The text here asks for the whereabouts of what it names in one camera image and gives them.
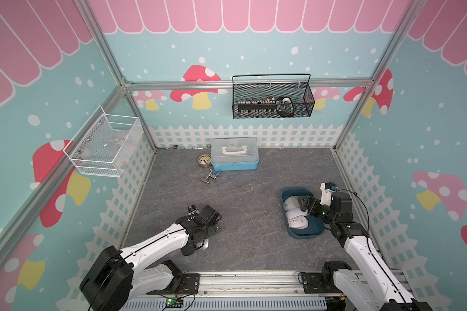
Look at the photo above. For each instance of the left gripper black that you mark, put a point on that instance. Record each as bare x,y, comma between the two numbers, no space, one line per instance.
213,229

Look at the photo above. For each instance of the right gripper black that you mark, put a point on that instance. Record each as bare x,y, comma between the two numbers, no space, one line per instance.
308,202

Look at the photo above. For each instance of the white mouse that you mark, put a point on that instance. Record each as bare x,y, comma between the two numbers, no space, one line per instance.
291,203
298,223
295,213

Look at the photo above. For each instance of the silver mouse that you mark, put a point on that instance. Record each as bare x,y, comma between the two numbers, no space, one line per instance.
204,245

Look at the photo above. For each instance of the black mouse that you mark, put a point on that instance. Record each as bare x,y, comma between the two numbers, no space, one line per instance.
188,249

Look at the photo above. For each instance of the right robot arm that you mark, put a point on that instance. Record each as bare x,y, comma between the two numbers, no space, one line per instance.
382,291

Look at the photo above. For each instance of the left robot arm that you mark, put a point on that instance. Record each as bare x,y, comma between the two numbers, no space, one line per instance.
117,276

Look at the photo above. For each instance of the teal storage box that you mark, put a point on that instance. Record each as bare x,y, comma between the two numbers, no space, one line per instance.
315,227

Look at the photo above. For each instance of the blue box clear lid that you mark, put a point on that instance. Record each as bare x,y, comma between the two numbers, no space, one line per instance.
234,154

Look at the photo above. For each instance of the metal tap fitting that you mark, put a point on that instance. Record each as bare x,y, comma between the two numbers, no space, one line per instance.
210,176

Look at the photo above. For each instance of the green led circuit board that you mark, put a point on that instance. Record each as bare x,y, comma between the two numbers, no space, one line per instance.
173,303

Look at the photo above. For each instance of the socket set in basket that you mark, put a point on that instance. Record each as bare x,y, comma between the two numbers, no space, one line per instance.
268,108

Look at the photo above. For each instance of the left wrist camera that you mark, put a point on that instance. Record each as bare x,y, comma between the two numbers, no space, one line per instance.
192,210

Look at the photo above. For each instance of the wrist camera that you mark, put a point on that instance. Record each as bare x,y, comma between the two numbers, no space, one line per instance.
327,189
192,210

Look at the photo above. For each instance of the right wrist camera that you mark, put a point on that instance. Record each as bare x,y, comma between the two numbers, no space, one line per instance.
327,189

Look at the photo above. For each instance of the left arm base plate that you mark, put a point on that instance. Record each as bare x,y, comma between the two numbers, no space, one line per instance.
183,284

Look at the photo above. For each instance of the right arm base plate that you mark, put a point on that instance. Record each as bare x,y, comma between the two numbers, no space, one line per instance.
315,283

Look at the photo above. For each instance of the black wire basket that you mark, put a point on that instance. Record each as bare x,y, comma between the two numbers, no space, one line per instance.
271,96

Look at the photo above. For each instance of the white wire basket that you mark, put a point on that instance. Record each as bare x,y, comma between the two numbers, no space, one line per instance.
105,146

